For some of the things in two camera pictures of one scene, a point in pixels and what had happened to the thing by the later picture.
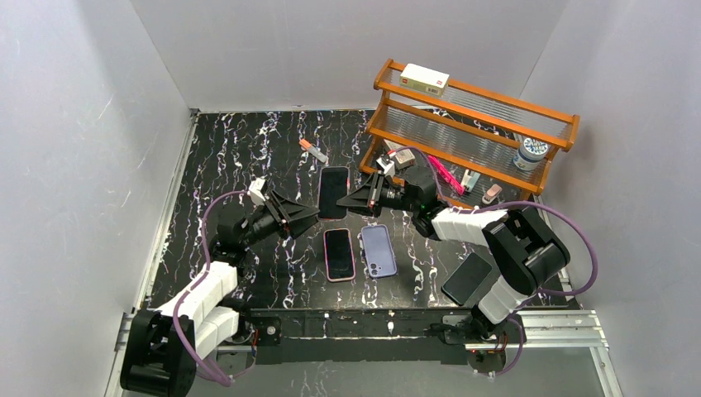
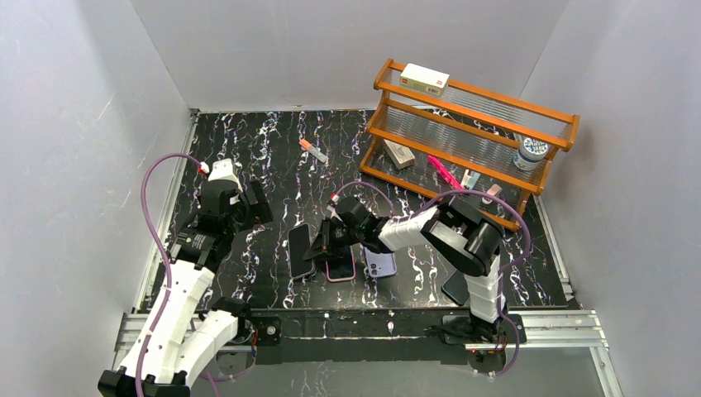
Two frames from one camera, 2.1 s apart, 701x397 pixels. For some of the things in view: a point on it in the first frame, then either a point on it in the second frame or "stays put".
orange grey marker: x=315 y=151 stays put
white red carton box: x=425 y=78 stays put
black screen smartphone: x=340 y=256 stays put
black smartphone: x=334 y=185 to x=298 y=245
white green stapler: x=469 y=179 stays put
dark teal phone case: x=460 y=284 stays put
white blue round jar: x=529 y=156 stays put
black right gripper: x=375 y=193 to x=331 y=241
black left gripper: x=278 y=214 to x=247 y=203
